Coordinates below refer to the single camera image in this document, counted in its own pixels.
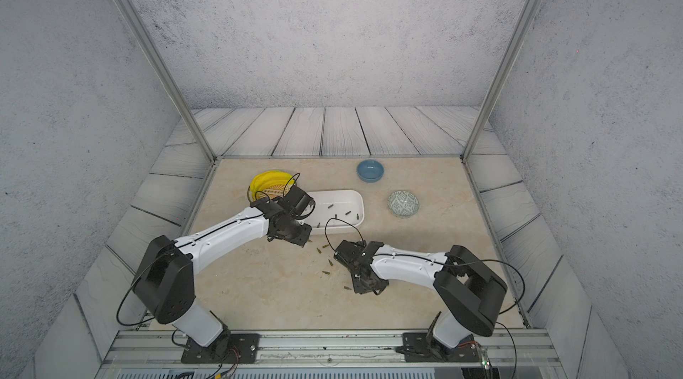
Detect yellow bananas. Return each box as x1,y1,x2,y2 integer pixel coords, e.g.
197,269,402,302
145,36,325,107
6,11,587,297
249,170,296,186

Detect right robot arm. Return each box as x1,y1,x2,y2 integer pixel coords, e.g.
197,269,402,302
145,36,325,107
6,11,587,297
334,240,508,350

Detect white storage box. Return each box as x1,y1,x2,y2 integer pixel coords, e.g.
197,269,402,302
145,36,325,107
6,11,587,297
302,190,366,235

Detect aluminium rail frame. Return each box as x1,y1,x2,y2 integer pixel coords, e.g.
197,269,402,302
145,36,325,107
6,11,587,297
101,328,566,378

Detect green patterned bowl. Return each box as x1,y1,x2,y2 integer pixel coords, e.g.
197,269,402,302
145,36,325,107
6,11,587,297
388,190,420,218

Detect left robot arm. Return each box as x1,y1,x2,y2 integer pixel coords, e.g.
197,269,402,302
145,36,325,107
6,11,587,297
131,186,316,348

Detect blue bowl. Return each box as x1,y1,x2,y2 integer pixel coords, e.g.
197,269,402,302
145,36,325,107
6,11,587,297
357,159,385,183

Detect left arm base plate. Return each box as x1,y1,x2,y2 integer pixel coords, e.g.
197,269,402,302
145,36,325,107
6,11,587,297
181,332,261,365

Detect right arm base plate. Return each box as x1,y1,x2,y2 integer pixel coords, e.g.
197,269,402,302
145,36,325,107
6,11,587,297
395,332,480,363

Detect patterned plate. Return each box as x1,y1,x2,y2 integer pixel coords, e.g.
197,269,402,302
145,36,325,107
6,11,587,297
247,181,293,202

